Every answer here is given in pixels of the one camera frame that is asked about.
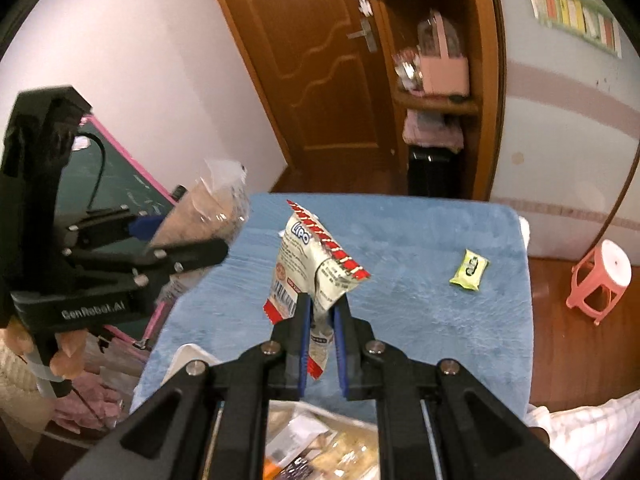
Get blue fuzzy table cloth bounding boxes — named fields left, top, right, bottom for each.
left=134, top=193, right=534, bottom=416

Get wooden shelf unit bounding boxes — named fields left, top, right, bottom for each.
left=373, top=0, right=506, bottom=200

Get brown wooden door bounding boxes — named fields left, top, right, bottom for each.
left=218, top=0, right=404, bottom=195

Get silver door handle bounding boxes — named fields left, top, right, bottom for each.
left=346, top=18, right=378, bottom=53

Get checked white bed sheet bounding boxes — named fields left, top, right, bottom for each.
left=524, top=390, right=639, bottom=479

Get clear bag brown crackers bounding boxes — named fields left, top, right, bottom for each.
left=150, top=158, right=252, bottom=306

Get wall poster chart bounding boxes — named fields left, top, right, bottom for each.
left=530, top=0, right=622, bottom=58

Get white orange snack packet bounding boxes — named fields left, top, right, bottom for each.
left=262, top=414, right=330, bottom=479

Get green snack packet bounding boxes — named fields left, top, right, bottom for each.
left=449, top=249, right=490, bottom=292

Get Lipo white red packet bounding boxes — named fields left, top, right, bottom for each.
left=264, top=200, right=370, bottom=379

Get black cable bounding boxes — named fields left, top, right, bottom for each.
left=74, top=131, right=109, bottom=214

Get green chalkboard pink frame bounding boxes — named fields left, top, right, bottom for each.
left=54, top=114, right=189, bottom=351

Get pink plastic stool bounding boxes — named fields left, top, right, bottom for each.
left=565, top=240, right=632, bottom=326

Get white plastic bin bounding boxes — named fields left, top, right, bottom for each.
left=159, top=342, right=381, bottom=480

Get left hand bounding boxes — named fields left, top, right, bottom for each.
left=1, top=316, right=88, bottom=379

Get folded pink cloth stack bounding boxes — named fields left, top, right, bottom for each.
left=402, top=110, right=464, bottom=153

